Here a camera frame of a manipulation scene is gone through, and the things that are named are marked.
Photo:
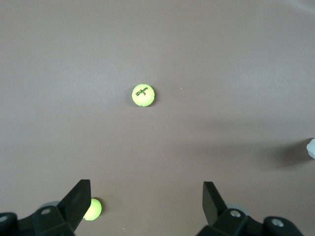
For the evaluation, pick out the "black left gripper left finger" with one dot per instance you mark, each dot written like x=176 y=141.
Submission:
x=71 y=209

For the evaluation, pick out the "blue white tennis ball can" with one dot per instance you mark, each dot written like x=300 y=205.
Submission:
x=312 y=148

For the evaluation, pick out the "yellow tennis ball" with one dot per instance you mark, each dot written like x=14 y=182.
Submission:
x=94 y=209
x=143 y=95

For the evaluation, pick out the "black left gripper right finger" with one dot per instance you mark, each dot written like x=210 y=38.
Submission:
x=216 y=216

